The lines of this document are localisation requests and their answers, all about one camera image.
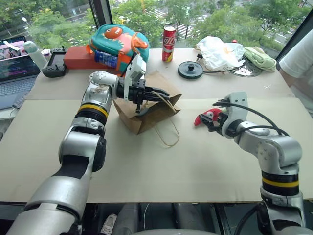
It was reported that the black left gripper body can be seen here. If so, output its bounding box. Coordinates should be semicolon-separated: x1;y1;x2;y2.
127;80;148;114

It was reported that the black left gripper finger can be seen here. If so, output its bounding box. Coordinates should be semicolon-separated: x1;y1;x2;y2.
146;87;170;96
146;94;171;101

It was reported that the white plastic bag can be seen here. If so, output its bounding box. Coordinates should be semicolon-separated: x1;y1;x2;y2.
195;36;246;72

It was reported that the round metal plate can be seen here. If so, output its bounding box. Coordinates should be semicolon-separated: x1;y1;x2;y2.
228;58;265;78

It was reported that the teal dinosaur backpack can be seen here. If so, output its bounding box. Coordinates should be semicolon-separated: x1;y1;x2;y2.
88;23;150;73

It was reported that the black window pillar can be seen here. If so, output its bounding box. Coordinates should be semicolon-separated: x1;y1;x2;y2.
88;0;113;28

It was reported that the small white cup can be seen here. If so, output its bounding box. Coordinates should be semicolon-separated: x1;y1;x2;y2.
41;48;52;62

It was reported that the black handheld controller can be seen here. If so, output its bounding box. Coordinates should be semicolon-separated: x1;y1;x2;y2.
42;47;68;79

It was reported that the open laptop computer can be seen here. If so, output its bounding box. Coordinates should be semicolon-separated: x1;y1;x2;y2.
0;35;41;110

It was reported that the red rectangular box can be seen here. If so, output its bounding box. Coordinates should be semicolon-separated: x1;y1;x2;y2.
63;46;104;71

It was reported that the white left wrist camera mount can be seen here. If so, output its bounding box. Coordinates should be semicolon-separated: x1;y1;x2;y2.
123;53;148;102

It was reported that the white sneaker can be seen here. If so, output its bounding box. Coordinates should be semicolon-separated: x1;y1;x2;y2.
100;213;118;235

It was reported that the light green cloth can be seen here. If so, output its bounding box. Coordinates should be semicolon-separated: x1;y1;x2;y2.
243;46;277;72

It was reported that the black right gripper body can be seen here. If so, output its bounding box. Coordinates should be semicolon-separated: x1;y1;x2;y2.
207;112;230;137

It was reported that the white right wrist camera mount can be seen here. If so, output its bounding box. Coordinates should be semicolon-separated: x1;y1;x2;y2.
221;92;249;132

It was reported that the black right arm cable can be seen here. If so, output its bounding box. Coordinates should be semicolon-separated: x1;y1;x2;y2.
212;98;290;137

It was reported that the brown paper bag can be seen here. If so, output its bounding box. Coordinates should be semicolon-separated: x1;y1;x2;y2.
112;70;183;148

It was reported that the black slanted window frame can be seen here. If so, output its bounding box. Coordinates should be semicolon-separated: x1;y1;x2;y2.
275;9;313;62

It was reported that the person in white shirt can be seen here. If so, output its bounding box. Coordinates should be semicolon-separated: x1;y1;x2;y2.
278;28;313;112

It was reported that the red cola can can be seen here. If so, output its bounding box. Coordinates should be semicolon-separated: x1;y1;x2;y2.
161;24;178;62

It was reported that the blue labelled bottle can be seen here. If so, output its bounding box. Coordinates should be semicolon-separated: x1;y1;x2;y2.
94;49;120;68

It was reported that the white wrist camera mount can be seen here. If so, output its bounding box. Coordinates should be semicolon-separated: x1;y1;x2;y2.
123;53;148;102
221;92;249;132

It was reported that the red plush toy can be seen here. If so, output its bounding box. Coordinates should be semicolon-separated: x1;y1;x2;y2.
194;107;224;127

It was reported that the white bottle green cap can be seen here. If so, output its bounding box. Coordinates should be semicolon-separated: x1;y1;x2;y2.
23;41;47;71

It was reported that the black round kettle base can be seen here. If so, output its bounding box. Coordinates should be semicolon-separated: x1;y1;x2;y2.
177;61;204;80

